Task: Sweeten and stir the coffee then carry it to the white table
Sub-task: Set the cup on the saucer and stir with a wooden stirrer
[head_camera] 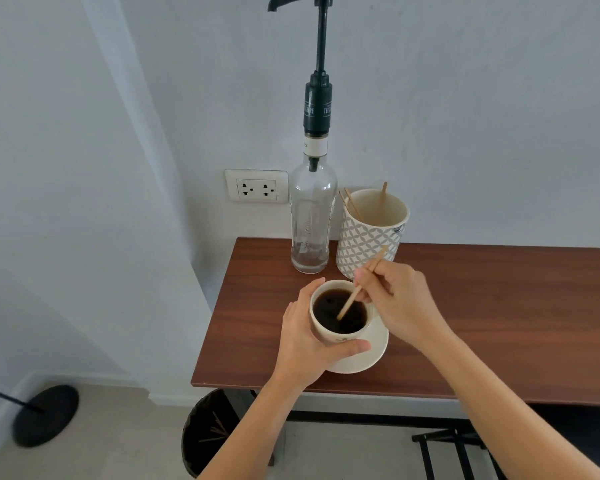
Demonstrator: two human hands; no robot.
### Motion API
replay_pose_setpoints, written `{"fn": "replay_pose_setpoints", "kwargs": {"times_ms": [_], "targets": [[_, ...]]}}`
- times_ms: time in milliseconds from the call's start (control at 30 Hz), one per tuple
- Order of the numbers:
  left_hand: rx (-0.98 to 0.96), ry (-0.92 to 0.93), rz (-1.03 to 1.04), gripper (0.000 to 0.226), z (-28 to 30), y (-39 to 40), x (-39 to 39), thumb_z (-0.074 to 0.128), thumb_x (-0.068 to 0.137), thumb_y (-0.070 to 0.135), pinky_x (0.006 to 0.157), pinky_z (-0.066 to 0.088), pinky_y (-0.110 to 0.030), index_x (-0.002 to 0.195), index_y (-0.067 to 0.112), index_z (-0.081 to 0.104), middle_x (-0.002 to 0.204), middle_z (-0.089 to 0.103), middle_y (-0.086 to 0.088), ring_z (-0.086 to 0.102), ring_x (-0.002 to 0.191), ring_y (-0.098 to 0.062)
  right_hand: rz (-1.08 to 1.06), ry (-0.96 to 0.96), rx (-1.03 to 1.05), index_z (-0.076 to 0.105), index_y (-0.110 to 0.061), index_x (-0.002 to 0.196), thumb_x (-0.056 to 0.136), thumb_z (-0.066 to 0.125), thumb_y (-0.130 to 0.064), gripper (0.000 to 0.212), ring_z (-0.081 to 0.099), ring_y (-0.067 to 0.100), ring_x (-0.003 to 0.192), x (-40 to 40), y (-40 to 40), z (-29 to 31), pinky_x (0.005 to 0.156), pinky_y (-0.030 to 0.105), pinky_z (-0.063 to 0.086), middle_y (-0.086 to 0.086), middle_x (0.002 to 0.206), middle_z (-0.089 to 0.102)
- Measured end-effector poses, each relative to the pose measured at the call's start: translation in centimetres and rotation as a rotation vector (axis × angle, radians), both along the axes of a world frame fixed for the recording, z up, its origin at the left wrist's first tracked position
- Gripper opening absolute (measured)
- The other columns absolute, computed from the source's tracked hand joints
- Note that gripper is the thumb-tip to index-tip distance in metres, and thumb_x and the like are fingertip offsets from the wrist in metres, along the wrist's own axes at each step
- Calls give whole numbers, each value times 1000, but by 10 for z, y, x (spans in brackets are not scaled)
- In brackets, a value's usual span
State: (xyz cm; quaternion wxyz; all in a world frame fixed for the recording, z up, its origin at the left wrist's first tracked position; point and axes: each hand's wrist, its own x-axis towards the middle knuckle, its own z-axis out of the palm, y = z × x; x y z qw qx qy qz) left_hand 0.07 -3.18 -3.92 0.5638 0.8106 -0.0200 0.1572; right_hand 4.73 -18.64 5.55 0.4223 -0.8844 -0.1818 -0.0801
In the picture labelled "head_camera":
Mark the white cup of coffee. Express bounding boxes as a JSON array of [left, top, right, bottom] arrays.
[[309, 279, 379, 347]]

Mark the brown wooden table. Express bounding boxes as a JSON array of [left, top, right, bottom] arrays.
[[190, 237, 600, 408]]

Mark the white patterned stirrer holder cup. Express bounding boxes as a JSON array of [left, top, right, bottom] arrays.
[[335, 188, 411, 280]]

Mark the person's left hand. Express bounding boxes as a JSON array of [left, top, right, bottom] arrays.
[[272, 277, 372, 391]]

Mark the person's right forearm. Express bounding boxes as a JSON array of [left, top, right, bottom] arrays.
[[422, 328, 600, 480]]

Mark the glass syrup bottle black pump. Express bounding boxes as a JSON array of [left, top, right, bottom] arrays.
[[267, 0, 339, 275]]

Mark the black round stool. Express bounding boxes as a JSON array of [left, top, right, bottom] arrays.
[[412, 403, 600, 480]]

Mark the person's right hand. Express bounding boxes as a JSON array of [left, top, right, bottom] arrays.
[[353, 262, 453, 353]]

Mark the person's left forearm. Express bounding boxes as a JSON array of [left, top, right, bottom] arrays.
[[198, 374, 311, 480]]

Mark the black metal table frame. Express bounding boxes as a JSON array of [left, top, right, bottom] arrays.
[[229, 389, 473, 465]]

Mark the white saucer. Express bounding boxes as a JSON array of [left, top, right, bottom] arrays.
[[325, 314, 390, 375]]

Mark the black trash bin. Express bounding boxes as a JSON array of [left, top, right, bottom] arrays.
[[181, 388, 276, 479]]

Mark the white wall socket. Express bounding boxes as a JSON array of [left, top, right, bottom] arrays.
[[224, 168, 290, 205]]

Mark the black round stand base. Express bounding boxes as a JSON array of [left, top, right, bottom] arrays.
[[0, 372, 80, 449]]

